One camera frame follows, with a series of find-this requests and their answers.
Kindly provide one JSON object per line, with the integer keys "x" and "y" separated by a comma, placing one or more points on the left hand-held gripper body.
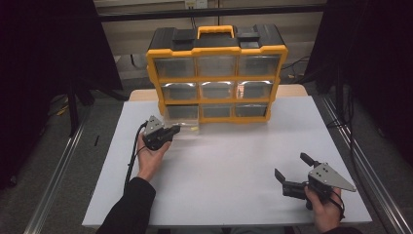
{"x": 156, "y": 136}

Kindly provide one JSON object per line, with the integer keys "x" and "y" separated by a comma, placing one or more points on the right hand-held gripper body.
{"x": 324, "y": 177}

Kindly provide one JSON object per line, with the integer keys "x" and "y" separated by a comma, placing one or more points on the clear plastic drawer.
{"x": 188, "y": 123}

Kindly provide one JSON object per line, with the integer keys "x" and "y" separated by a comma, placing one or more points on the yellow black drawer organizer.
{"x": 214, "y": 51}

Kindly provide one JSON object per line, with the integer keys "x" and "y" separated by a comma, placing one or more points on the person's left hand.
{"x": 149, "y": 161}

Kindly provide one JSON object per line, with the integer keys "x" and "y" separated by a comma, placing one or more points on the person's right hand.
{"x": 326, "y": 213}

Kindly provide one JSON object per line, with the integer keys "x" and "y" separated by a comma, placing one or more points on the small black strip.
{"x": 96, "y": 140}

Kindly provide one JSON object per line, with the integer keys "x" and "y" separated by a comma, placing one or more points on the grid of clear drawers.
{"x": 217, "y": 66}

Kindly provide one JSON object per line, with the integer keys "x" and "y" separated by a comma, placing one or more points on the black metal stand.
{"x": 73, "y": 110}

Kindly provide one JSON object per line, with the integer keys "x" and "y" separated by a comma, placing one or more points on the small yellow tag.
{"x": 61, "y": 110}

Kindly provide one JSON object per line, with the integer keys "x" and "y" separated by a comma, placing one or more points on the black curtain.
{"x": 39, "y": 65}
{"x": 380, "y": 48}

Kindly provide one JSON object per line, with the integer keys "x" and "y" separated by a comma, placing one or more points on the aluminium floor rail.
{"x": 58, "y": 175}
{"x": 373, "y": 182}

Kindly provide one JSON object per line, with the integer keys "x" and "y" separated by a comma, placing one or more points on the black horizontal frame bar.
{"x": 146, "y": 14}

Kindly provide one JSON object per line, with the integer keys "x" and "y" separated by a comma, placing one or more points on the white wall outlet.
{"x": 201, "y": 4}

